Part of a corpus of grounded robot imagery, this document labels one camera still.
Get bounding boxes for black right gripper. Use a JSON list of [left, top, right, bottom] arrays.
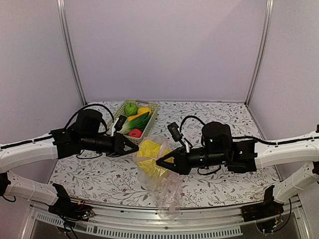
[[157, 145, 227, 175]]

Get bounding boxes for clear zip top bag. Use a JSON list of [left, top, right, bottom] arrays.
[[133, 136, 183, 220]]

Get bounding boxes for toy napa cabbage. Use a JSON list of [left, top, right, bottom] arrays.
[[135, 137, 171, 179]]

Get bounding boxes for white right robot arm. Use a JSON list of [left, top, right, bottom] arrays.
[[156, 121, 319, 222]]

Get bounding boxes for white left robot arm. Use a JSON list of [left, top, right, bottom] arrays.
[[0, 109, 139, 221]]

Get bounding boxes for red toy food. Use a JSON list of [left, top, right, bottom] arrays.
[[128, 128, 143, 138]]

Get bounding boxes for green toy leaf vegetable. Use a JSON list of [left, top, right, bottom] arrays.
[[119, 113, 151, 134]]

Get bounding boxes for orange yellow toy mango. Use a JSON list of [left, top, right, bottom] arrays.
[[128, 114, 141, 121]]

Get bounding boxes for pale green plastic basket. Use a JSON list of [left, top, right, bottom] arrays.
[[114, 99, 159, 145]]

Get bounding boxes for green toy apple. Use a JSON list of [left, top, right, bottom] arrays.
[[124, 103, 139, 117]]

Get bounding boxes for yellow toy lemon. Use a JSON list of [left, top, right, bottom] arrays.
[[137, 107, 153, 116]]

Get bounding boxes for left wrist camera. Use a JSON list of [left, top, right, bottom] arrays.
[[110, 115, 127, 136]]

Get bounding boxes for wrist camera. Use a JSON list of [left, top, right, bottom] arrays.
[[110, 115, 127, 136], [167, 122, 193, 153]]

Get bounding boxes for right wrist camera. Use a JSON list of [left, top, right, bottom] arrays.
[[167, 122, 193, 153]]

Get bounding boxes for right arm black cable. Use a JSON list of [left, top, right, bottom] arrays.
[[179, 115, 207, 135]]

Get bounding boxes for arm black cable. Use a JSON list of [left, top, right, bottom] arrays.
[[179, 115, 207, 135], [66, 104, 115, 130]]

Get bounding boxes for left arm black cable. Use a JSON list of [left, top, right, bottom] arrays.
[[66, 104, 115, 130]]

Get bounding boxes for front aluminium rail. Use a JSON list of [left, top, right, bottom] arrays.
[[22, 196, 312, 239]]

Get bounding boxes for left aluminium frame post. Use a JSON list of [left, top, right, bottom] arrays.
[[56, 0, 87, 106]]

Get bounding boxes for aluminium frame post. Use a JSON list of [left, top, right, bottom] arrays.
[[56, 0, 87, 106], [245, 0, 274, 107]]

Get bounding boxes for right aluminium frame post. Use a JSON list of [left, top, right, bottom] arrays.
[[245, 0, 274, 107]]

